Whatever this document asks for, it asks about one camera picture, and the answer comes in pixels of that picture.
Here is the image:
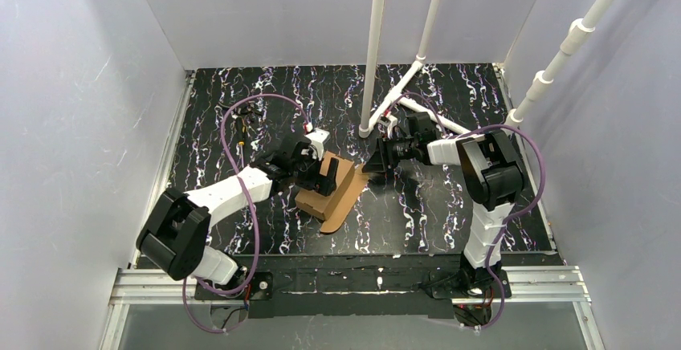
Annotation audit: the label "white PVC pipe frame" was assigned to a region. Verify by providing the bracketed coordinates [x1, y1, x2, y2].
[357, 0, 472, 139]

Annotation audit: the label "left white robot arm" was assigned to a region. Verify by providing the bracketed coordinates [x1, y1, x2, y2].
[136, 129, 339, 287]

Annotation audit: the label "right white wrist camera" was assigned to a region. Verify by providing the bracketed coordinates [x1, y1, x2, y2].
[377, 113, 398, 139]

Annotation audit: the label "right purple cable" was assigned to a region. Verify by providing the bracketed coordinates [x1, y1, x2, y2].
[385, 90, 548, 332]

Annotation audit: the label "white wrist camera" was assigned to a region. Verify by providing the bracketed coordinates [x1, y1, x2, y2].
[377, 113, 398, 139]
[305, 128, 330, 161]

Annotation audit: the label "black pliers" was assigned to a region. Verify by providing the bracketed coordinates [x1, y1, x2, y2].
[229, 102, 264, 125]

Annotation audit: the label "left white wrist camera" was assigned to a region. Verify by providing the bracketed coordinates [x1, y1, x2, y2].
[305, 128, 330, 161]

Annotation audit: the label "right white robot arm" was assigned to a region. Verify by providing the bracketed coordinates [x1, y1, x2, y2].
[362, 112, 528, 290]

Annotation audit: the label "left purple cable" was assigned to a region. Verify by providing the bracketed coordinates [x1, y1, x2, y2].
[181, 93, 315, 336]

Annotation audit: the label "yellow black screwdriver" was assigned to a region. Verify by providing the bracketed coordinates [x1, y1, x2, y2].
[238, 122, 247, 169]

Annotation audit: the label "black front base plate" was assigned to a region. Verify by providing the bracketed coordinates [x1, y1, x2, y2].
[194, 252, 525, 321]

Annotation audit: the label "purple cable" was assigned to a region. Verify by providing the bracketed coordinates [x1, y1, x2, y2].
[385, 90, 548, 332]
[181, 93, 315, 336]

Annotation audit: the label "brown cardboard box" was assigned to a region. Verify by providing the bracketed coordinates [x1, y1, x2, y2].
[294, 150, 371, 235]

